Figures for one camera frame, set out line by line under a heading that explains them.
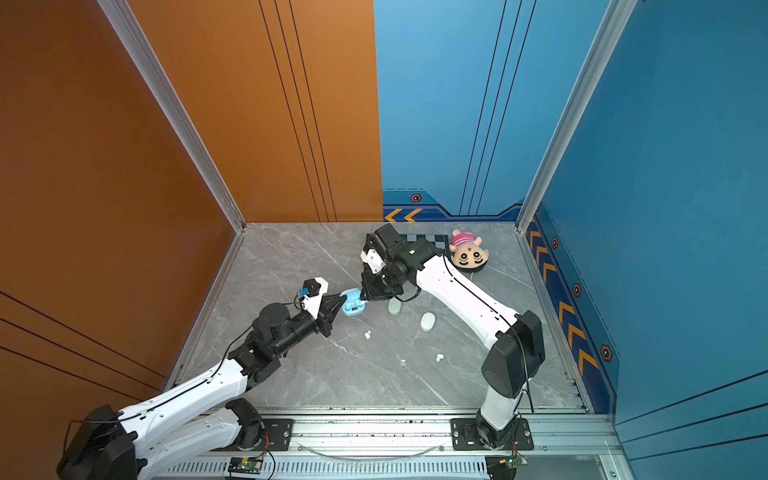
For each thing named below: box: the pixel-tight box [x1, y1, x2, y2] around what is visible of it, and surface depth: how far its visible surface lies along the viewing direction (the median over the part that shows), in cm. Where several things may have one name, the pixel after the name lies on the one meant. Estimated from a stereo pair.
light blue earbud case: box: [340, 288, 369, 317], surface depth 76 cm
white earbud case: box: [420, 312, 436, 332], surface depth 93 cm
